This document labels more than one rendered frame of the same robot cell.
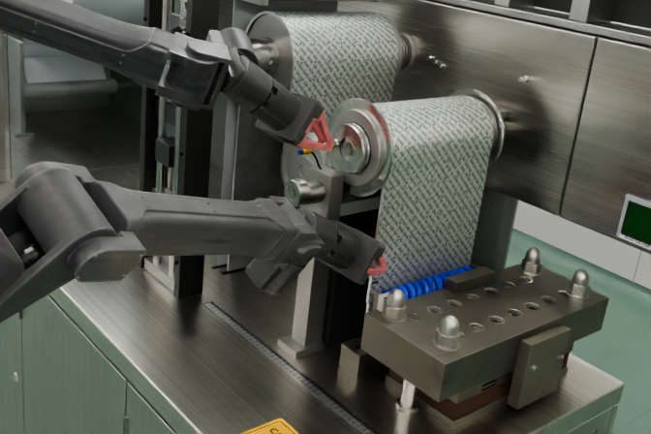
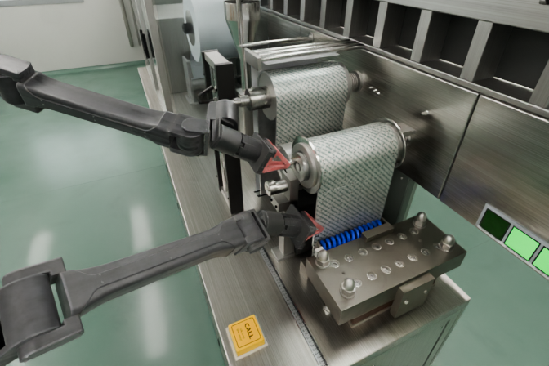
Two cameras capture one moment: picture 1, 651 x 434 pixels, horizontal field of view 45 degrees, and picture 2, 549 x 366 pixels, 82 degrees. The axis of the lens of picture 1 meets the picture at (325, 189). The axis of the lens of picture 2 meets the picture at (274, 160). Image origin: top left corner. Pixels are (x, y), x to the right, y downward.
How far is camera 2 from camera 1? 0.54 m
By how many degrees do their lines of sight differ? 21
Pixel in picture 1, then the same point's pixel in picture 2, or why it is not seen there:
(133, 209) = (82, 294)
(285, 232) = (234, 247)
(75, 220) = (15, 330)
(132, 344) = not seen: hidden behind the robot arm
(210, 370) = (232, 267)
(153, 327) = not seen: hidden behind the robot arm
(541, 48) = (438, 95)
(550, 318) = (422, 270)
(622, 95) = (493, 138)
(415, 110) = (342, 143)
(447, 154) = (363, 167)
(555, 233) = not seen: hidden behind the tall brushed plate
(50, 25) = (101, 117)
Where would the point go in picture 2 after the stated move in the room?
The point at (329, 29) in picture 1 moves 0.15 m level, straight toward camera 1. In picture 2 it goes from (301, 80) to (288, 100)
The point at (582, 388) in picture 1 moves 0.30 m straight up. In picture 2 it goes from (441, 301) to (482, 222)
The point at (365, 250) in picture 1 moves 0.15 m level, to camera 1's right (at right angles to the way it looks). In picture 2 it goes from (303, 230) to (367, 245)
